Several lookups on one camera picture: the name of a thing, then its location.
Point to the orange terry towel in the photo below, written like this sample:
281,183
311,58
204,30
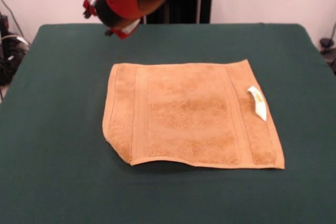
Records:
189,113

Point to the dark green table cloth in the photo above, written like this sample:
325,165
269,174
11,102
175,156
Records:
52,103

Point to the red and black power strip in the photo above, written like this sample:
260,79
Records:
4,23

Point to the small black adapter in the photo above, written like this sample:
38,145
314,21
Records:
325,42

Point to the black floor object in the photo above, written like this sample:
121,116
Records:
331,60

